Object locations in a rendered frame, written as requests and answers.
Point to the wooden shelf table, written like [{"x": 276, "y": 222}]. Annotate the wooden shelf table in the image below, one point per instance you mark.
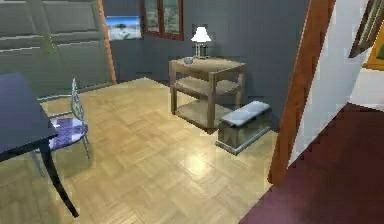
[{"x": 208, "y": 68}]

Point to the small grey bowl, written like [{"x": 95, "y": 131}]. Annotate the small grey bowl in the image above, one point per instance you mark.
[{"x": 188, "y": 60}]

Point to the wooden footstool with grey cushion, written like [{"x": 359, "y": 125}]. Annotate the wooden footstool with grey cushion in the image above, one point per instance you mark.
[{"x": 245, "y": 125}]

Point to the white shade table lamp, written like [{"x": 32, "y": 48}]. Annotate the white shade table lamp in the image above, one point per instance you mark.
[{"x": 201, "y": 35}]

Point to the red framed window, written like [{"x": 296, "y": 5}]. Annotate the red framed window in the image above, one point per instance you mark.
[{"x": 162, "y": 17}]

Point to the metal chair with blue cushion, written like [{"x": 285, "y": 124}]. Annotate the metal chair with blue cushion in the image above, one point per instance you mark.
[{"x": 68, "y": 128}]

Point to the grey panelled room door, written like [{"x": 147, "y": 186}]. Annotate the grey panelled room door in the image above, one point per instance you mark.
[{"x": 53, "y": 43}]

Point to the dark blue table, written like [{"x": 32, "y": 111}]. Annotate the dark blue table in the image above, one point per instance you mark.
[{"x": 20, "y": 116}]

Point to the blue landscape wall picture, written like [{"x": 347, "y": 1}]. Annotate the blue landscape wall picture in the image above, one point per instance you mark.
[{"x": 123, "y": 28}]

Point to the yellow wall picture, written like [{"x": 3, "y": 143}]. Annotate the yellow wall picture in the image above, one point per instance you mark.
[{"x": 376, "y": 55}]

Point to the brown framed wall picture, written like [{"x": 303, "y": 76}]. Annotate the brown framed wall picture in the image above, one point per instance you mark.
[{"x": 366, "y": 28}]

